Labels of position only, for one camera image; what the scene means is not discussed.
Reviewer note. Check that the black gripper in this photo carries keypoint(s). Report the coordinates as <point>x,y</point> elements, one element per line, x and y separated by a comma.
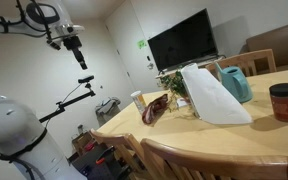
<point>73,43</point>

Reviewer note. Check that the red patterned towel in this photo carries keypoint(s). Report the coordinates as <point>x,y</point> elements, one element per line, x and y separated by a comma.
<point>154,108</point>

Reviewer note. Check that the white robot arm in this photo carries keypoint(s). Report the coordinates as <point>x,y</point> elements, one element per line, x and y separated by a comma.
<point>24,141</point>

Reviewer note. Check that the white plastic container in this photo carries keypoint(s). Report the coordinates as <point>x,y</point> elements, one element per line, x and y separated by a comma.
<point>139,101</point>

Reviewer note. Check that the grey cloth pile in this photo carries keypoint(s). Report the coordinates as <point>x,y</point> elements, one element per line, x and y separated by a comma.
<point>108,106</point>

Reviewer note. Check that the green sticky note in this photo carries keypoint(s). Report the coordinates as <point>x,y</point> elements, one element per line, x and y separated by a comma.
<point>141,44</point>

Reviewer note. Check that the potted green plant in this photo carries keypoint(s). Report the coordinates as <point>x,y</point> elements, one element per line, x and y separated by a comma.
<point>174,83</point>

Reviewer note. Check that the wooden chair near left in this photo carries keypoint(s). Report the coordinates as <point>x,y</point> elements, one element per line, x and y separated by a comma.
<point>128,149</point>

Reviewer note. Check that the white paper under plant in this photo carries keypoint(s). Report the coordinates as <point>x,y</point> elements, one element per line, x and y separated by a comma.
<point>181,102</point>

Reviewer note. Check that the black flat-screen television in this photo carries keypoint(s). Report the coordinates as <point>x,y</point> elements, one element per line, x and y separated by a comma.
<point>191,39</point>

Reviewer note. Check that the white tv stand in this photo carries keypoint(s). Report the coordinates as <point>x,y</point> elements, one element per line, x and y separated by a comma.
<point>198,65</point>

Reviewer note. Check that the wooden chair near front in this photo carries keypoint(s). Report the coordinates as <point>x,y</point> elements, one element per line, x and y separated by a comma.
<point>172,163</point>

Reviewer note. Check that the teal watering can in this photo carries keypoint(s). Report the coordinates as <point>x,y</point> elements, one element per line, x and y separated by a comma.
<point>233,79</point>

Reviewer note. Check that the brown sofa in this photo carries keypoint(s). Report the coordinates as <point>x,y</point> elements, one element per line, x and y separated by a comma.
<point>276,40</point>

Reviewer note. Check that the black-lidded brown jar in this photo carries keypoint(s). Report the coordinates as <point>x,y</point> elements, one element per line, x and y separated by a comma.
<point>279,100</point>

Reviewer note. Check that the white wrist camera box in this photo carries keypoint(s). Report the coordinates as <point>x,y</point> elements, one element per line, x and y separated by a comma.
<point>69,29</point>

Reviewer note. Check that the black camera on stand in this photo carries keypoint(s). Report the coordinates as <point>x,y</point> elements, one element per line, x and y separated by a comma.
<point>63,104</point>

